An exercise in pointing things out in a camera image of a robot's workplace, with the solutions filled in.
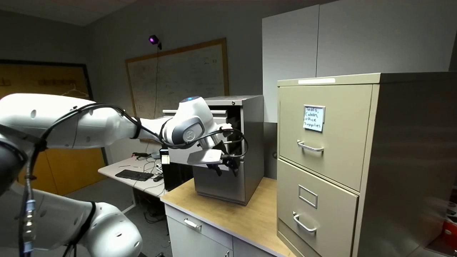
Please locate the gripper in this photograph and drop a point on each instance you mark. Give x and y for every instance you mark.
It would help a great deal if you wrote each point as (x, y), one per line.
(228, 160)

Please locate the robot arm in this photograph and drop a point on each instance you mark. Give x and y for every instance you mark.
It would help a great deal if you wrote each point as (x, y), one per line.
(89, 125)

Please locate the grey cabinet closed drawer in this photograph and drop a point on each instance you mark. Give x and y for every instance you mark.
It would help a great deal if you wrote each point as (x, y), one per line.
(221, 185)

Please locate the grey counter drawer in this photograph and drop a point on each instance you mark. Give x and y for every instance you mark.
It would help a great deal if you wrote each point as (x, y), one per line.
(207, 232)

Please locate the beige drawer without note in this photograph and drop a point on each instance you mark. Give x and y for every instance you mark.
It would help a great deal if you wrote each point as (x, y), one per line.
(328, 217)

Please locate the beige drawer with note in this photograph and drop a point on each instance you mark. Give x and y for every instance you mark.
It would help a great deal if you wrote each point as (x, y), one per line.
(339, 160)

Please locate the small grey filing cabinet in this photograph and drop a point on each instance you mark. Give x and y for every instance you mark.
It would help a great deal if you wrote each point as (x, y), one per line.
(251, 142)

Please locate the black computer mouse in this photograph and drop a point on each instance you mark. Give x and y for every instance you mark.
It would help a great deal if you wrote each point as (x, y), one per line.
(158, 178)

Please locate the black keyboard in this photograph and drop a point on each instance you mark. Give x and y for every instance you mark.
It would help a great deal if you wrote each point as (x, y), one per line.
(134, 175)

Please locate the white desk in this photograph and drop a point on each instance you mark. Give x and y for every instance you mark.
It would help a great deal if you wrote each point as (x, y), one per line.
(125, 169)

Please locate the handwritten label card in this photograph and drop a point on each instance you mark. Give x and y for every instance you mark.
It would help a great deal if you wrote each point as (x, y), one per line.
(314, 118)

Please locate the wood framed whiteboard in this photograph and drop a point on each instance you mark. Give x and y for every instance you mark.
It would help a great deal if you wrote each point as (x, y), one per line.
(185, 75)

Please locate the orange door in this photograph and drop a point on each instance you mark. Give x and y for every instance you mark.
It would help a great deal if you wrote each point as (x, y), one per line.
(68, 171)

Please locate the tall beige filing cabinet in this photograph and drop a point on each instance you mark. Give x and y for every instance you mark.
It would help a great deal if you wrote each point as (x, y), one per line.
(392, 160)

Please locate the red object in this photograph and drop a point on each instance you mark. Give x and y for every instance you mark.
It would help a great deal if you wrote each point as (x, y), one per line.
(451, 228)

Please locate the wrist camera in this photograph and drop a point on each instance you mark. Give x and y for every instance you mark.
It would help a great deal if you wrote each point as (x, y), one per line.
(206, 156)

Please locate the camera on mount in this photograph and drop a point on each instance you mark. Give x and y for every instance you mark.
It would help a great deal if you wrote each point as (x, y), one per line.
(154, 39)

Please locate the grey wall cabinet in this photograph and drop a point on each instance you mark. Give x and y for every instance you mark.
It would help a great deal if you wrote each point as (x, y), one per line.
(357, 39)

